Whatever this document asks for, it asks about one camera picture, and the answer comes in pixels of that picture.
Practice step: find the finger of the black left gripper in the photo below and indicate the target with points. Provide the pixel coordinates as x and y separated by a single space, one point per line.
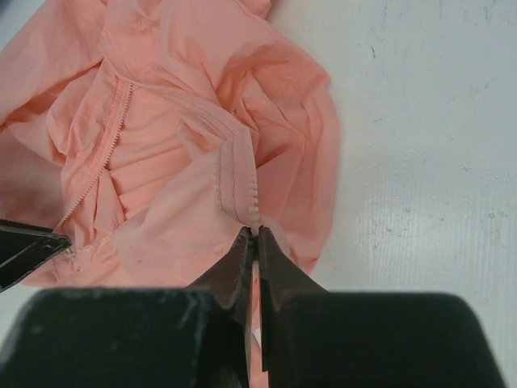
25 248

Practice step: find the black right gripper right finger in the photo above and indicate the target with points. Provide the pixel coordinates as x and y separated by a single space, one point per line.
312 337

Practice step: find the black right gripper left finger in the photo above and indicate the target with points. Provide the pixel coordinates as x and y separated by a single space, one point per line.
197 336

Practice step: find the salmon pink hooded jacket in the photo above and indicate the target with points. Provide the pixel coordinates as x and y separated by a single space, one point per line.
151 132

